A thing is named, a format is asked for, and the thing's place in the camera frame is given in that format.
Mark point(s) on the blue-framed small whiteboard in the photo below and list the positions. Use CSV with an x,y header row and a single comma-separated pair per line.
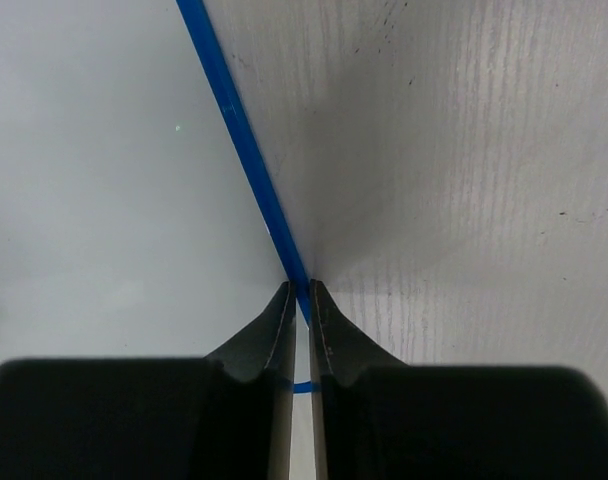
x,y
128,225

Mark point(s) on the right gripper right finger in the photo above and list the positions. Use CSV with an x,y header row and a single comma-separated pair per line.
x,y
376,417

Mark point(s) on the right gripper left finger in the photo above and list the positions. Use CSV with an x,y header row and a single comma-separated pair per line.
x,y
226,415

